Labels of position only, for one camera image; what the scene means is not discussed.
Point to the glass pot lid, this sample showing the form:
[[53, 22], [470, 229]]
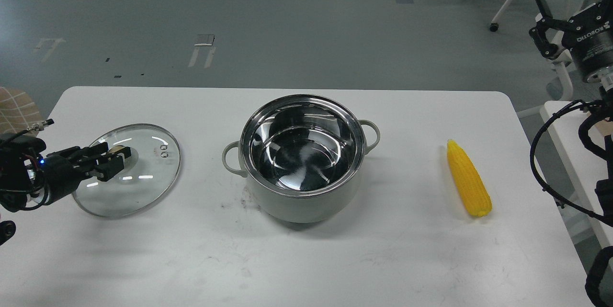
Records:
[[148, 173]]

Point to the beige checkered cushion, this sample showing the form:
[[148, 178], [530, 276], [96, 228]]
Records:
[[18, 111]]

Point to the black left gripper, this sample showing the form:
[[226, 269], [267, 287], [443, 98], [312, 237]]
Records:
[[29, 181]]

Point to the white side table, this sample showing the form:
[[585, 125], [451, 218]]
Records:
[[584, 170]]

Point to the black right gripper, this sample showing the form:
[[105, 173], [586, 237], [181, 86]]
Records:
[[589, 41]]

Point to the grey steel cooking pot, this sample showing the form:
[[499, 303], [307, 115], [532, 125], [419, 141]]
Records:
[[301, 156]]

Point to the yellow corn cob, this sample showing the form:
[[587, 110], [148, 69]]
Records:
[[467, 180]]

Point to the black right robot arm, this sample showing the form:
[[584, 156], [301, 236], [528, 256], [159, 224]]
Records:
[[582, 130]]

